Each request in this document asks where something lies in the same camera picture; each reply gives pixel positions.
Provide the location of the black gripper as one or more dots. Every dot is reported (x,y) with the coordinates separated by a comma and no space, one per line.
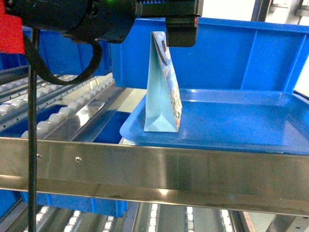
(181,18)

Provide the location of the flower gift bag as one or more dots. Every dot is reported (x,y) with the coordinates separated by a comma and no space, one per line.
(163,108)

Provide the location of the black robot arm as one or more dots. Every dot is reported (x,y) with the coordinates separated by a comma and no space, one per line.
(109,20)

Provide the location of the large blue plastic bin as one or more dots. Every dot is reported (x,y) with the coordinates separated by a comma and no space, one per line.
(228,54)

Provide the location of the blue plastic tray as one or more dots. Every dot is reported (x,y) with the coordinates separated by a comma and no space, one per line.
(237,120)

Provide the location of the blue bin on left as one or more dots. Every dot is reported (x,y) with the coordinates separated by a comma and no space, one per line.
(62,56)

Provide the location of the white roller track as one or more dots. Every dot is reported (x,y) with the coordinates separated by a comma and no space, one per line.
(45,127)

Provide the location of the steel shelf front rail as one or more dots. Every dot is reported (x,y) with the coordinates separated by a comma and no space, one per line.
(244,181)

